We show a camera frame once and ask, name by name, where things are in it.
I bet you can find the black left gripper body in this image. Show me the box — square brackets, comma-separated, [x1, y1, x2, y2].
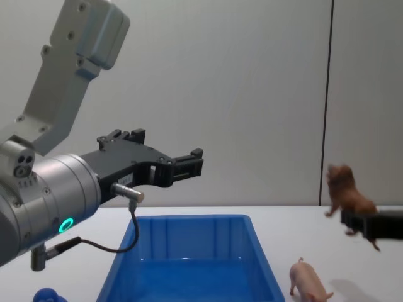
[79, 143, 173, 206]

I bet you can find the brown toy lion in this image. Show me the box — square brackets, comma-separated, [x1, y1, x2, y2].
[324, 164, 382, 252]

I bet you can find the pink toy pig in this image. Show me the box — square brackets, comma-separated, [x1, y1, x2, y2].
[288, 256, 335, 302]

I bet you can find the blue plastic bin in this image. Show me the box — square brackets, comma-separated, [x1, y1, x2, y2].
[95, 214, 286, 302]

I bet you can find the small blue toy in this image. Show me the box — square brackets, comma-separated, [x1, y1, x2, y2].
[32, 287, 66, 302]

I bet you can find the thin dark cable silver plug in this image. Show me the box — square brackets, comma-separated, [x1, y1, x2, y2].
[30, 183, 145, 271]

